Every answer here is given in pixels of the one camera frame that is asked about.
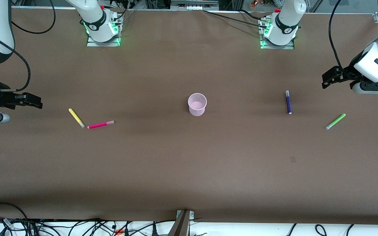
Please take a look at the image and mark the purple marker pen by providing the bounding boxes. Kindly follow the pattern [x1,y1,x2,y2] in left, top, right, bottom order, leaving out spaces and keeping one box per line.
[285,90,293,115]

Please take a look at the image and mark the pink highlighter pen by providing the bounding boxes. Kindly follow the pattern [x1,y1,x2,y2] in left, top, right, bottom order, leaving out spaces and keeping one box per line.
[87,120,115,129]

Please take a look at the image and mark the pink mesh pen holder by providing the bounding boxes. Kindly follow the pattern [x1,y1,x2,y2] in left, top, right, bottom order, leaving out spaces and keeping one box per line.
[188,93,207,117]

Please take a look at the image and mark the green highlighter pen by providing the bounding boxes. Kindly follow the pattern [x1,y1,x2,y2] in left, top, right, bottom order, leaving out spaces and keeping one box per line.
[325,113,347,130]

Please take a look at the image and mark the yellow highlighter pen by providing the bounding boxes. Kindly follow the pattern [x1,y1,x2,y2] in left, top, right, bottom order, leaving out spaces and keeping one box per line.
[68,108,86,128]

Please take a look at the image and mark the silver metal box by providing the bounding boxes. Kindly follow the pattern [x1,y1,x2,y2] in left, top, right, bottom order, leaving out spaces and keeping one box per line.
[170,0,220,11]

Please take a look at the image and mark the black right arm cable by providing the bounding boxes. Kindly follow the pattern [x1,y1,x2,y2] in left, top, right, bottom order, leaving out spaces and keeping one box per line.
[0,0,56,92]

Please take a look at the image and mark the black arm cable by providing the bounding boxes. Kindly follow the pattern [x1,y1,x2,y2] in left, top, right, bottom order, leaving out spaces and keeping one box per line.
[0,0,56,92]
[328,0,345,69]

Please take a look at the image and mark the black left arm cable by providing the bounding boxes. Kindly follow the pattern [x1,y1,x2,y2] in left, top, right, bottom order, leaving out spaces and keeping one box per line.
[328,0,345,69]

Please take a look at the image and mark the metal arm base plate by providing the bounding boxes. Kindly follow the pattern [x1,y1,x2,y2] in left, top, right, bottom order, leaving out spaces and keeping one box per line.
[260,36,295,50]
[87,33,121,47]

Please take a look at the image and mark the black looping floor cable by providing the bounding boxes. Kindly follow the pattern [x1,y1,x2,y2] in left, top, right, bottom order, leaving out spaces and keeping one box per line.
[0,202,29,220]

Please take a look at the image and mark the long black table cable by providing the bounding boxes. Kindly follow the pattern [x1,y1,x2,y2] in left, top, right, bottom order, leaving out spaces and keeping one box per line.
[203,10,268,27]

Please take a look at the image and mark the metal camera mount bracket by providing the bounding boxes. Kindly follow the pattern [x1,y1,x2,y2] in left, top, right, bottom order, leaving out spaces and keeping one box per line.
[168,209,195,236]

